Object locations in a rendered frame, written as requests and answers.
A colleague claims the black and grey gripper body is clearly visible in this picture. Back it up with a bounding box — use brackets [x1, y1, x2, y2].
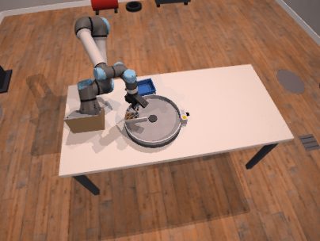
[124, 91, 138, 105]

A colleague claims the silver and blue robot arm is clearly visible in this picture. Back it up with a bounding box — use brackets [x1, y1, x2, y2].
[74, 17, 138, 114]

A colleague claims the blue crate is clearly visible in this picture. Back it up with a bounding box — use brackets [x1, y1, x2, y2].
[137, 78, 156, 96]

